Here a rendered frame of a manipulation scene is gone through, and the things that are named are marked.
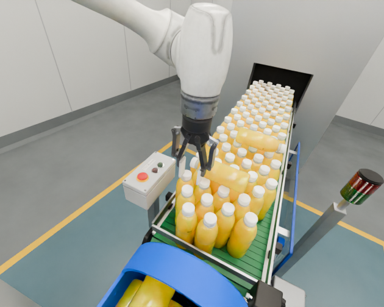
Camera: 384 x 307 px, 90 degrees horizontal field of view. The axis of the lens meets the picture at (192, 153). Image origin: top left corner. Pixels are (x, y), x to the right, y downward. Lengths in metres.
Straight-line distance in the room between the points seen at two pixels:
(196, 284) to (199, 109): 0.33
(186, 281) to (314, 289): 1.65
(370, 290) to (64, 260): 2.33
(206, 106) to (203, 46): 0.12
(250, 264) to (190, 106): 0.60
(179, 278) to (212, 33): 0.42
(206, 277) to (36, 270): 1.66
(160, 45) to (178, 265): 0.46
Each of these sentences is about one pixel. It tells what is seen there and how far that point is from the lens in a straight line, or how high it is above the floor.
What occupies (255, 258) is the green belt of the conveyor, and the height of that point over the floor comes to 0.90.
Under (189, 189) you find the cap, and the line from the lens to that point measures 0.66.
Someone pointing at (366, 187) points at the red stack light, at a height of 1.23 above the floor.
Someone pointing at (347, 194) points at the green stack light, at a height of 1.18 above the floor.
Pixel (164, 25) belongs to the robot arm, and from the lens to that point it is 0.51.
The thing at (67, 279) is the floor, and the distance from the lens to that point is 1.83.
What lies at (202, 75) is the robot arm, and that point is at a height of 1.50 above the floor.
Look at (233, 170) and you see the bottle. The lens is 0.66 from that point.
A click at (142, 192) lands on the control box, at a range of 0.67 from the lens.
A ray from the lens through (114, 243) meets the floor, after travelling 1.84.
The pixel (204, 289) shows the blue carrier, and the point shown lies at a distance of 0.40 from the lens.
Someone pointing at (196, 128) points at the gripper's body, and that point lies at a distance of 0.46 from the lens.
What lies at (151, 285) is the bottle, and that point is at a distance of 0.48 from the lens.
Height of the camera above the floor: 1.61
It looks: 39 degrees down
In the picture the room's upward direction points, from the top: 7 degrees clockwise
